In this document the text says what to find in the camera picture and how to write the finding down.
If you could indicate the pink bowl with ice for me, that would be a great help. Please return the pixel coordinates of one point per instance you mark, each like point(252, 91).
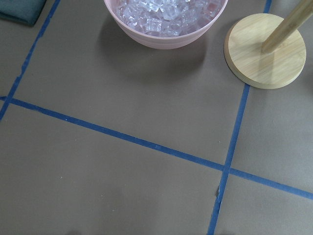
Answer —
point(165, 24)

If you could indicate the wooden stand with pole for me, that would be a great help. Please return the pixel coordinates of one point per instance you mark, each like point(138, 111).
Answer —
point(267, 51)

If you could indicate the grey folded cloth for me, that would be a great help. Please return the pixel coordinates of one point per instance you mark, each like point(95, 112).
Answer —
point(21, 11)

